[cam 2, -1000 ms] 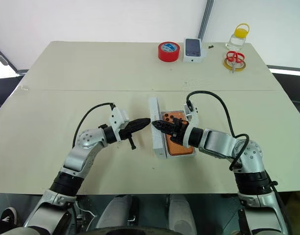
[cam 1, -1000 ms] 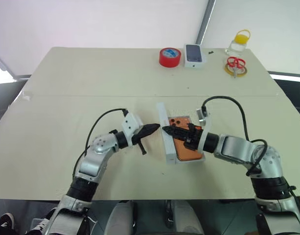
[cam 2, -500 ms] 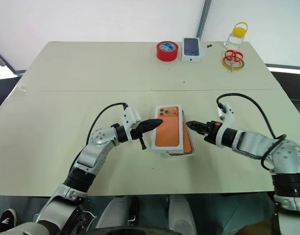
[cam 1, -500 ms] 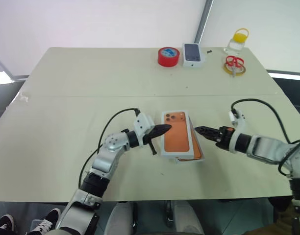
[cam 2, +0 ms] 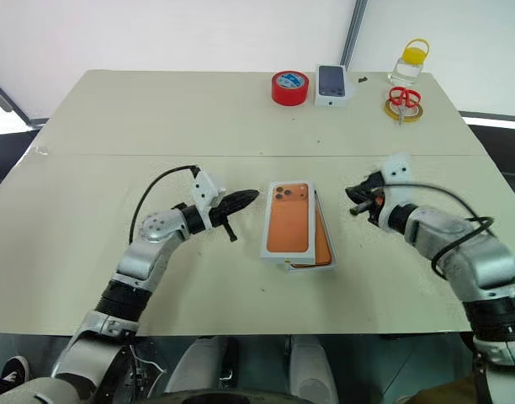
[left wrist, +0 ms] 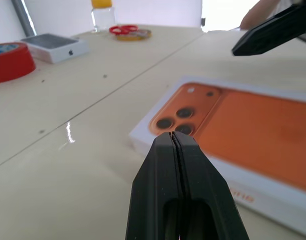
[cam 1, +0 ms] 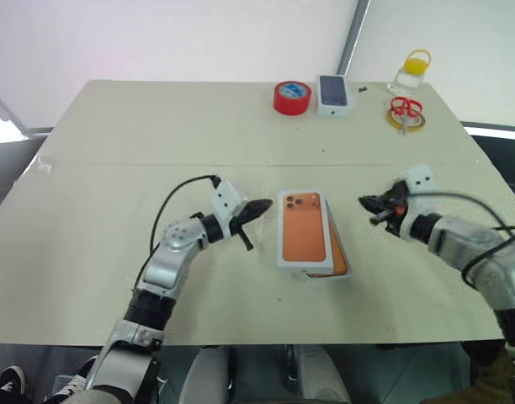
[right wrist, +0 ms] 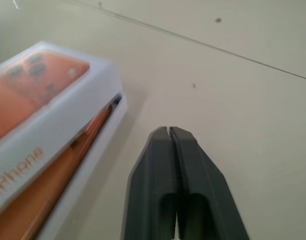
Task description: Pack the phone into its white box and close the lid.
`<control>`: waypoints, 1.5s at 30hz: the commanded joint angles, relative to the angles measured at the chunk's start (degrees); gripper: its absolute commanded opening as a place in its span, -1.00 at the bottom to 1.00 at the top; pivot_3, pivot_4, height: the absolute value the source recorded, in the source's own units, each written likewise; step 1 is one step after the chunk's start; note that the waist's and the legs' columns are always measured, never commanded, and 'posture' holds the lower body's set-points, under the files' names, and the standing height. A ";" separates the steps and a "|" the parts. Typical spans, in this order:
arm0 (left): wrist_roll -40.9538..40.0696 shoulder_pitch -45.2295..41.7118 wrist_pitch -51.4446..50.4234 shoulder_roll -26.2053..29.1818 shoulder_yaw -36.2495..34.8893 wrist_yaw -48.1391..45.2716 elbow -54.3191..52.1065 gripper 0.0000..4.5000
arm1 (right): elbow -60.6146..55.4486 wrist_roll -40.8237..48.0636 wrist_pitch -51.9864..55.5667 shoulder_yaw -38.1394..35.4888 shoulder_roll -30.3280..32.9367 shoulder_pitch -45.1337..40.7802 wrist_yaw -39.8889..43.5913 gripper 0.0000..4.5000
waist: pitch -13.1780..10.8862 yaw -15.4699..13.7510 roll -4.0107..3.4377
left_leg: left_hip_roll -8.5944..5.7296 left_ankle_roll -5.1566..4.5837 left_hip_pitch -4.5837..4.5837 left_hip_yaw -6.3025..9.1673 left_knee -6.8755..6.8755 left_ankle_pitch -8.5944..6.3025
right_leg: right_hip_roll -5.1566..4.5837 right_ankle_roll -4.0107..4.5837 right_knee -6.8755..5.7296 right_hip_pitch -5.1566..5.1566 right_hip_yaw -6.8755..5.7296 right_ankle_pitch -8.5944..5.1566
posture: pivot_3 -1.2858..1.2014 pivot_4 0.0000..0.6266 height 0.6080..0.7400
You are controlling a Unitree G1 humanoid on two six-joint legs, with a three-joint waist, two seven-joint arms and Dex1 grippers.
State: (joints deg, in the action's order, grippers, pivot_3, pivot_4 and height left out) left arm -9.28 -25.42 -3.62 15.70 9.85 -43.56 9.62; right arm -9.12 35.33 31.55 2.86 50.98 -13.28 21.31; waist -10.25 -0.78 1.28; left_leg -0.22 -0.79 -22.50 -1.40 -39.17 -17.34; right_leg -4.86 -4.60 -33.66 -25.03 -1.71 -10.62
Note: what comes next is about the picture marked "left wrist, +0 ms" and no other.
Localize clear bottle with orange cap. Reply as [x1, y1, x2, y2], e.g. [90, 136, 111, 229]
[90, 0, 118, 34]

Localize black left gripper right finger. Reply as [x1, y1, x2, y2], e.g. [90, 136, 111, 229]
[173, 131, 250, 240]

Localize red round container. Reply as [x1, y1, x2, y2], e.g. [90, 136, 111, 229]
[0, 41, 37, 85]

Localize red handled scissors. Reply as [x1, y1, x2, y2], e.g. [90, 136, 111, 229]
[108, 24, 139, 36]

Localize white phone box orange print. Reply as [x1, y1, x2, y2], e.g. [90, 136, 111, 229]
[128, 75, 306, 240]

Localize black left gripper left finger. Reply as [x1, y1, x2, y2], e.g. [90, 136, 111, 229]
[125, 132, 184, 240]

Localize yellow tape roll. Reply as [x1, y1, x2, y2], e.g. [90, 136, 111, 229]
[115, 29, 152, 42]

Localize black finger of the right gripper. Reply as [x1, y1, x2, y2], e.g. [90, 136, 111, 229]
[231, 4, 306, 57]

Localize white Apple logo box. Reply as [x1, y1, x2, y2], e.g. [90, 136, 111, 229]
[20, 33, 91, 65]

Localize grey metal pole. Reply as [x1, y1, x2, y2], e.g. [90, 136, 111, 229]
[10, 0, 38, 37]

